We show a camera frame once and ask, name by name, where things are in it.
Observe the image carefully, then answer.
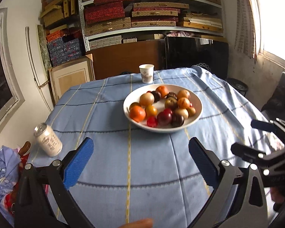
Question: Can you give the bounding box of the person left hand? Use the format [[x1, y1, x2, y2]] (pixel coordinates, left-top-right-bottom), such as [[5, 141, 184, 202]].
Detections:
[[119, 218, 153, 228]]

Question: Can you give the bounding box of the white paper cup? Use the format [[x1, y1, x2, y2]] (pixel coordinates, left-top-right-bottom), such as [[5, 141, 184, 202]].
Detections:
[[139, 64, 154, 84]]

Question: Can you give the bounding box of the tan potato-like fruit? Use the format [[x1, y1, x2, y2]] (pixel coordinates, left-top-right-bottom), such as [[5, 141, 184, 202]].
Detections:
[[177, 89, 190, 100]]

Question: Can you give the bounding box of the orange mandarin pile top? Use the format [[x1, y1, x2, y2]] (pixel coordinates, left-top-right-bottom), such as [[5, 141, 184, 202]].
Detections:
[[156, 85, 169, 98]]

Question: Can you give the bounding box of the orange mandarin pile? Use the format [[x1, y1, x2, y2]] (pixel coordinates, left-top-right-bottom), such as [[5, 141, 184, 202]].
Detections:
[[129, 105, 146, 123], [156, 85, 169, 98]]

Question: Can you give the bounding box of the crumpled blue plastic bag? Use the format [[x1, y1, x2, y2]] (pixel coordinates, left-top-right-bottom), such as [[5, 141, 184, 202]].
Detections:
[[0, 146, 21, 226]]

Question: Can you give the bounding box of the black television screen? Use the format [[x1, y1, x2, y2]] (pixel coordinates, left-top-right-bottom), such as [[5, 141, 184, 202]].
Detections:
[[165, 36, 229, 79]]

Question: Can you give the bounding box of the black chair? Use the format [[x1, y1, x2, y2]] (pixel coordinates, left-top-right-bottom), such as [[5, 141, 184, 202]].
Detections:
[[261, 72, 285, 121]]

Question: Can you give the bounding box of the framed wooden panel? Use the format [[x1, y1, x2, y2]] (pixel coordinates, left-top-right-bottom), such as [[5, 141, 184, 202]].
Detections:
[[49, 56, 95, 104]]

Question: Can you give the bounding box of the white ceramic plate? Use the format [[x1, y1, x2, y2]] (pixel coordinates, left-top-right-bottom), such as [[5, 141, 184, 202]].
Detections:
[[123, 84, 202, 133]]

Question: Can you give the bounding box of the tan longan fruit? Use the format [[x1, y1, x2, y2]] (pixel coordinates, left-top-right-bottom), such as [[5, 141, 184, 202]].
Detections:
[[139, 92, 154, 107]]

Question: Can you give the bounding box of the brown wooden cabinet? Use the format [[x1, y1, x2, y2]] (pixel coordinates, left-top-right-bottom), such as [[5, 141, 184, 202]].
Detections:
[[86, 40, 166, 80]]

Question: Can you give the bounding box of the white beverage can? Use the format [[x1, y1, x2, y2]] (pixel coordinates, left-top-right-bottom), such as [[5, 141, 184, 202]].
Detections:
[[34, 123, 63, 158]]

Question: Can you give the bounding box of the red cherry tomato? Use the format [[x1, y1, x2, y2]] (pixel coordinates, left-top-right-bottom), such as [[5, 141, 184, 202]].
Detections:
[[147, 116, 158, 128]]

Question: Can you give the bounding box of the metal storage shelf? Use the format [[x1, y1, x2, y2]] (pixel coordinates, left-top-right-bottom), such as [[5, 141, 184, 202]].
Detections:
[[79, 0, 224, 51]]

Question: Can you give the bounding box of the blue checked tablecloth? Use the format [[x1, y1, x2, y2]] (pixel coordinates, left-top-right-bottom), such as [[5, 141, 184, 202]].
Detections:
[[46, 66, 280, 227]]

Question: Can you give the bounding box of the person right hand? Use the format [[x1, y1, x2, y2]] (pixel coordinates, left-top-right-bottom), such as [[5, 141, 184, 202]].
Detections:
[[270, 186, 285, 204]]

